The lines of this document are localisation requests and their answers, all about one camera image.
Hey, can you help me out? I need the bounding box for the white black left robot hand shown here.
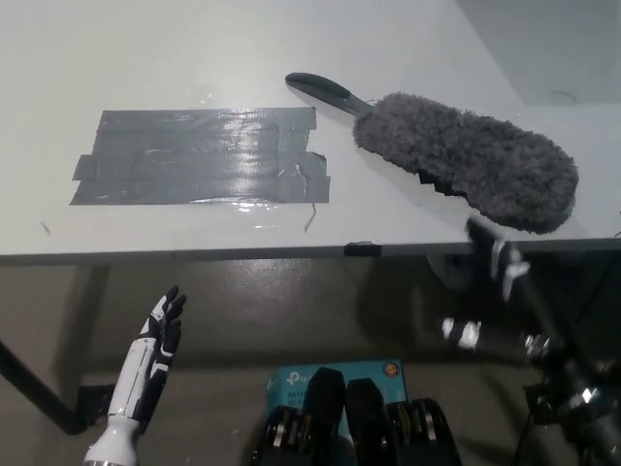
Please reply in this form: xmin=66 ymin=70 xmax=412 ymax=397
xmin=107 ymin=284 xmax=188 ymax=424

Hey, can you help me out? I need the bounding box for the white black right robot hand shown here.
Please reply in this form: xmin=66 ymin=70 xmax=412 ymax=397
xmin=441 ymin=216 xmax=564 ymax=363

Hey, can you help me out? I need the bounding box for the grey fluffy duster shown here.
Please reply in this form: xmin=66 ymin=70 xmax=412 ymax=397
xmin=284 ymin=71 xmax=580 ymax=236

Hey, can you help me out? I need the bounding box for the black table leg bar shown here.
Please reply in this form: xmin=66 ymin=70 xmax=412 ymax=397
xmin=0 ymin=338 xmax=115 ymax=436

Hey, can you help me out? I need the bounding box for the teal router box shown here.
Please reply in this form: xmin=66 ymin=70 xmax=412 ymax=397
xmin=264 ymin=358 xmax=405 ymax=419

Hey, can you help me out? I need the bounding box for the grey duct tape patch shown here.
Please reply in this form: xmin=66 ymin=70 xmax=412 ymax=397
xmin=69 ymin=107 xmax=332 ymax=207

